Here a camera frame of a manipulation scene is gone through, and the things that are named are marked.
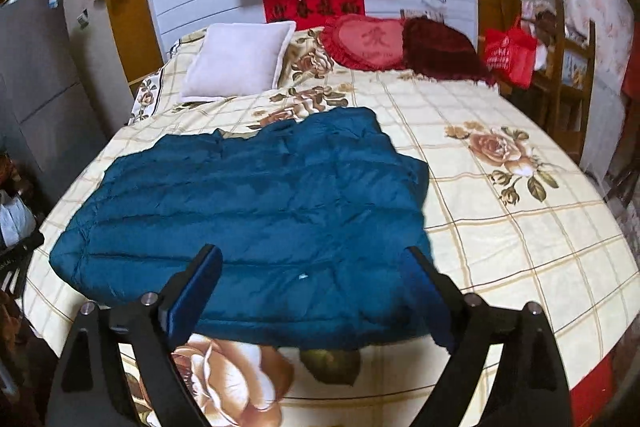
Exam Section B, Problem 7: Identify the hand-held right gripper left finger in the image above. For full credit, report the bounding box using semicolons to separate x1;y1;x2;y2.
46;244;224;427

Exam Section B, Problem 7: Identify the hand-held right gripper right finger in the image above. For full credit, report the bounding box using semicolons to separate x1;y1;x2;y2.
402;246;571;427

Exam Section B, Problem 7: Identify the blue puffer jacket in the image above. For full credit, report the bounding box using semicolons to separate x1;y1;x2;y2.
49;107;436;350

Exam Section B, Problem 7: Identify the cream floral bed sheet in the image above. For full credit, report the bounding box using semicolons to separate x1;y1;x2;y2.
22;27;640;427

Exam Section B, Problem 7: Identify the white plastic bag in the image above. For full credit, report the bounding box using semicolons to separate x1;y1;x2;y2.
0;192;37;249

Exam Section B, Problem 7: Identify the white square pillow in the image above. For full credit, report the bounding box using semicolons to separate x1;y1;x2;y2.
180;21;297;102

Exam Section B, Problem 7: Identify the grey cabinet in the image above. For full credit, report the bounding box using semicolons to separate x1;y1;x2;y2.
0;0;111;208

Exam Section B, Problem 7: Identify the dark red fringed cushion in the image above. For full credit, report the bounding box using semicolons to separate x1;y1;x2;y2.
401;17;497;86

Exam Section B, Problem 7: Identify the red shopping bag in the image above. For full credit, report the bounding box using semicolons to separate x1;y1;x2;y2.
481;19;538;90

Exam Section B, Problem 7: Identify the wooden chair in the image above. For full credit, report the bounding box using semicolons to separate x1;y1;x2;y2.
520;0;597;162

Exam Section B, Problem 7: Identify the red heart-shaped pillow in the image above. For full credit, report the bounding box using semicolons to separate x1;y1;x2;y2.
320;14;408;72

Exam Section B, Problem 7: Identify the red wall poster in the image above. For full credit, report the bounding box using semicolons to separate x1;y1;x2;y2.
262;0;364;24

